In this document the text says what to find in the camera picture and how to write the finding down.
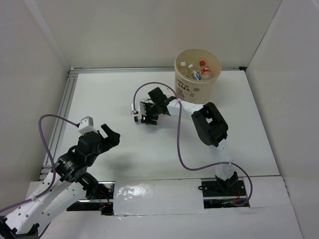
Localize aluminium frame rails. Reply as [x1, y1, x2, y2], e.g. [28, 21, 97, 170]
[50, 71, 243, 181]

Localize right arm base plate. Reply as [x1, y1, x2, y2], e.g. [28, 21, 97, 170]
[198, 180, 249, 209]

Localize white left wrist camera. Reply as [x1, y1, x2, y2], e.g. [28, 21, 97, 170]
[78, 116, 97, 135]

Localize beige cartoon bin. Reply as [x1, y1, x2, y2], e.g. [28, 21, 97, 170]
[174, 49, 221, 104]

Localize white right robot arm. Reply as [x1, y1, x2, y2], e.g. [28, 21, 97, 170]
[132, 87, 238, 196]

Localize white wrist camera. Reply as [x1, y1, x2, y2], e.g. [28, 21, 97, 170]
[78, 116, 97, 135]
[131, 103, 141, 124]

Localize clear bottle red label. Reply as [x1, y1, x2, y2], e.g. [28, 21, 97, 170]
[199, 60, 213, 80]

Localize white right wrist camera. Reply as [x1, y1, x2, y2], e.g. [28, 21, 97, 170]
[131, 103, 141, 124]

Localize clear bottle blue white label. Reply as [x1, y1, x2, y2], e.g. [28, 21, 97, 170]
[188, 64, 201, 81]

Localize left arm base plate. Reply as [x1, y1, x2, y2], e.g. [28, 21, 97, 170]
[67, 181, 115, 216]

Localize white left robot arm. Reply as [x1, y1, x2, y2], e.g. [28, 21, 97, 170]
[0, 124, 120, 239]

